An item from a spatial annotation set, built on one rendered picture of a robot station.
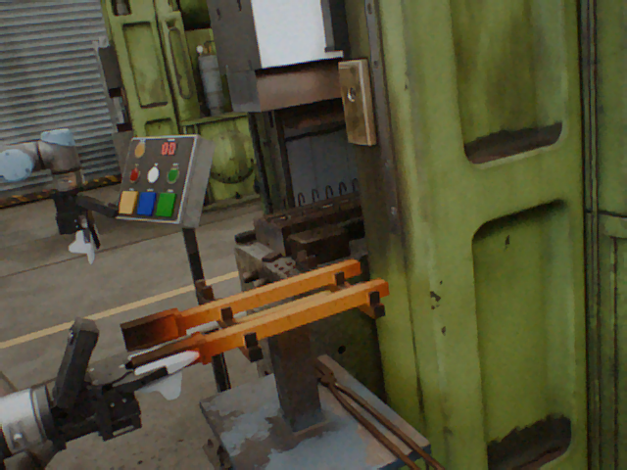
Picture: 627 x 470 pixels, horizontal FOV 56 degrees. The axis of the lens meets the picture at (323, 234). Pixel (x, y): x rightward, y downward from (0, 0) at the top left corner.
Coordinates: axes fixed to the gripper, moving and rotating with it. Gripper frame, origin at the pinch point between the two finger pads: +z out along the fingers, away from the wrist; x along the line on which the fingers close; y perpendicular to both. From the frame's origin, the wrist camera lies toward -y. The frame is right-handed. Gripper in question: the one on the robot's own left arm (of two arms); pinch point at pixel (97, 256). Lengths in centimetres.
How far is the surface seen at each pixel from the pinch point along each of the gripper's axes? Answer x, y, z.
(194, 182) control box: -15.4, -29.8, -12.8
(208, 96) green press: -459, -57, -21
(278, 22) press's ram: 33, -55, -52
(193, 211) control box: -13.7, -27.7, -4.2
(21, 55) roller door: -738, 166, -102
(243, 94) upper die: 20, -46, -38
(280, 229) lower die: 29, -48, -5
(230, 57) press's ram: 16, -45, -47
